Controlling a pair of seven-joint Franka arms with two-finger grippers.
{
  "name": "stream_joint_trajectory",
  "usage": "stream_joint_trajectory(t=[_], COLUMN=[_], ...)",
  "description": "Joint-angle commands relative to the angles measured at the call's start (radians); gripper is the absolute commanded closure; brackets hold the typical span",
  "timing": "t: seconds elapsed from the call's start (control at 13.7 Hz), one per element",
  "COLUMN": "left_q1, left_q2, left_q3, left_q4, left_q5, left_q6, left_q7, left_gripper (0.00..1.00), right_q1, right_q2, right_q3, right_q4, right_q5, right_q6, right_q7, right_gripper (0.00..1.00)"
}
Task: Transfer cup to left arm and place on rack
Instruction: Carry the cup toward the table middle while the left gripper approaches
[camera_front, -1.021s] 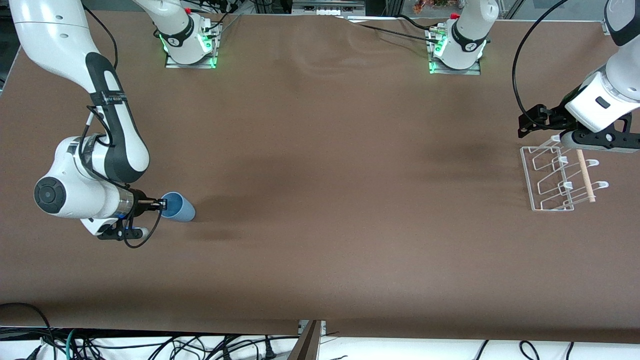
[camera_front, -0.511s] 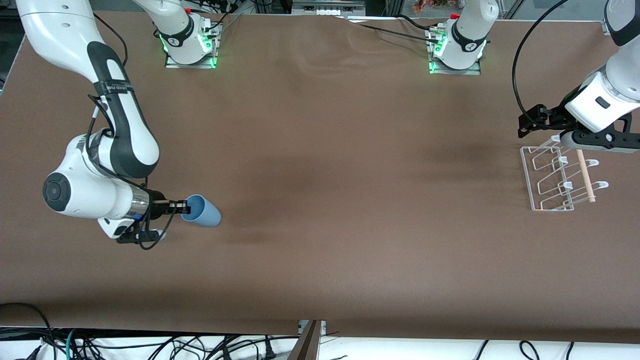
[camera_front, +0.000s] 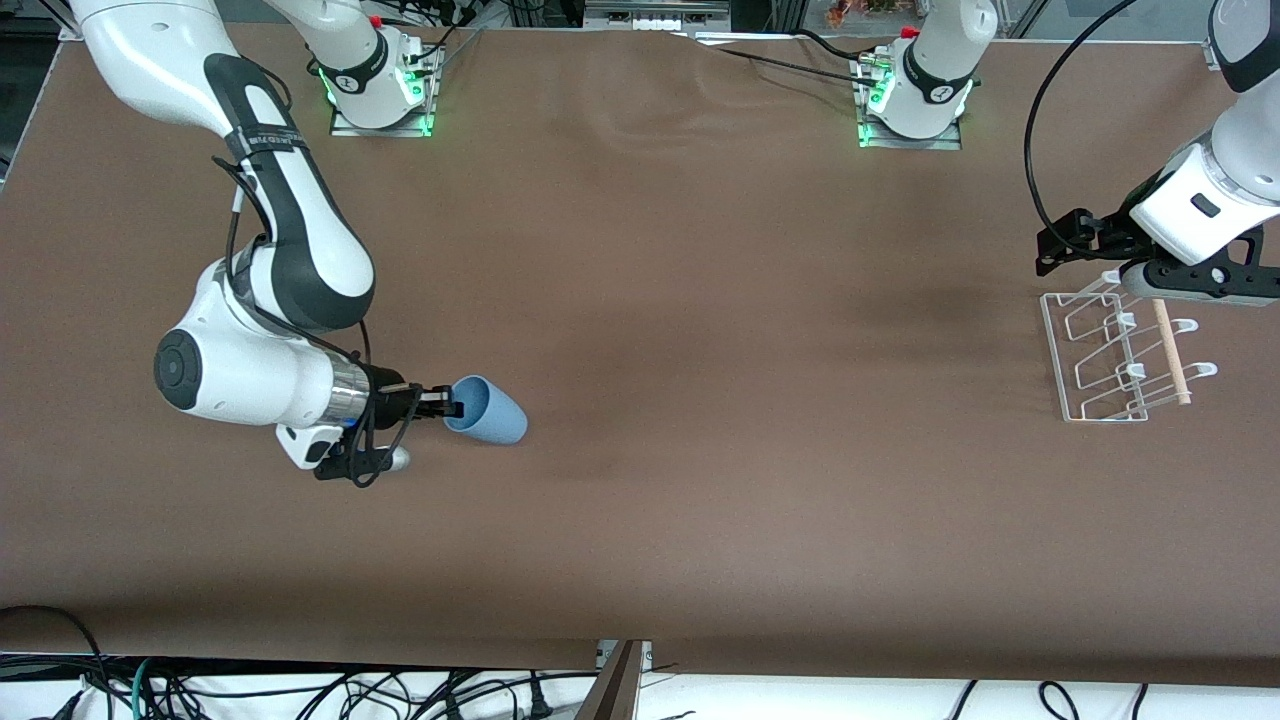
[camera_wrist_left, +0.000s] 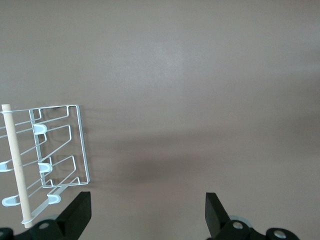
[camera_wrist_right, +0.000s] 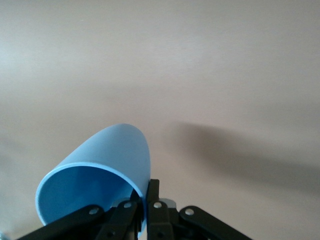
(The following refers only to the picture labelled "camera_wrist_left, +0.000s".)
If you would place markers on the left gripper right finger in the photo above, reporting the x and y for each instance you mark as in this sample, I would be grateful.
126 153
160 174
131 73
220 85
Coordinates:
220 225

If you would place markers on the wooden dowel rod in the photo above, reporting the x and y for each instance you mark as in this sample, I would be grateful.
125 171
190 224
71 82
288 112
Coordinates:
16 162

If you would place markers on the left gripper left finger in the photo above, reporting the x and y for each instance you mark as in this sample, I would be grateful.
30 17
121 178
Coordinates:
70 220

